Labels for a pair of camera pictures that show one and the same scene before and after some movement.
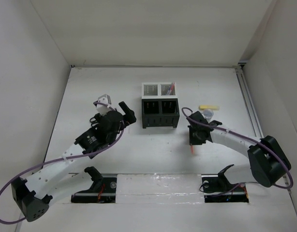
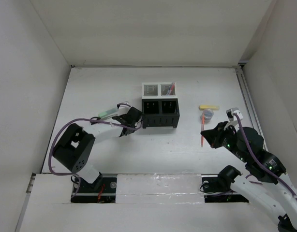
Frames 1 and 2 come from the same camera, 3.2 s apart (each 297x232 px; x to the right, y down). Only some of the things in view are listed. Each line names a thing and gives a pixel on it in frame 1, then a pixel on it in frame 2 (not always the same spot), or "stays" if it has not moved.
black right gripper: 192,141 -> 214,136
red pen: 171,88 stays
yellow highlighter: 213,107 stays
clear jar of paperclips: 208,114 stays
